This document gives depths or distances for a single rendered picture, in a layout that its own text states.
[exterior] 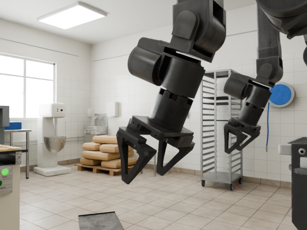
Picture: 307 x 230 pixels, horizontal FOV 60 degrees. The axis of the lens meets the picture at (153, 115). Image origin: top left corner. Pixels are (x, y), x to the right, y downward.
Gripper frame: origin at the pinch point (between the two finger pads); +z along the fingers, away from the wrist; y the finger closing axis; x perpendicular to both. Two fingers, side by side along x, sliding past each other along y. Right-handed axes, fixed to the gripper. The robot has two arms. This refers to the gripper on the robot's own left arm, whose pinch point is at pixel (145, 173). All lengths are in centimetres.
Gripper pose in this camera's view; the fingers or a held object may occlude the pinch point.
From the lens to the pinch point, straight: 46.1
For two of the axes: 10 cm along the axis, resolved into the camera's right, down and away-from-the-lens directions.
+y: -5.7, -0.5, -8.2
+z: -3.5, 9.2, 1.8
